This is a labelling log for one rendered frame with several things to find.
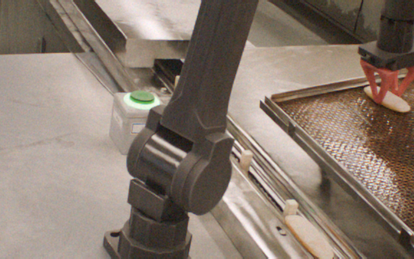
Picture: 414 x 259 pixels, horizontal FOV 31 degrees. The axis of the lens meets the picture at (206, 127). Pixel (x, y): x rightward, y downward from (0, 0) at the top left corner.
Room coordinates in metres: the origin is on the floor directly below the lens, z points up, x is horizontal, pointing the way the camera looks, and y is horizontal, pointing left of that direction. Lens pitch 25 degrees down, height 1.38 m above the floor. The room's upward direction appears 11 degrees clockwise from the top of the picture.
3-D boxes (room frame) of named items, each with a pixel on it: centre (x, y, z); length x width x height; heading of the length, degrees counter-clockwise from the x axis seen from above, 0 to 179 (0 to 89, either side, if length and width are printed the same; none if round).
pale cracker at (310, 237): (0.84, -0.16, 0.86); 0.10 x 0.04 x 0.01; 28
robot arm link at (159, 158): (0.78, 0.03, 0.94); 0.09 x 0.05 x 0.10; 145
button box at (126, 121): (1.07, 0.11, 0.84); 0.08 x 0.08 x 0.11; 28
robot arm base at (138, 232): (0.76, 0.04, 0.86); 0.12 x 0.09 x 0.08; 34
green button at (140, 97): (1.07, 0.11, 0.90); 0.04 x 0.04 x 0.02
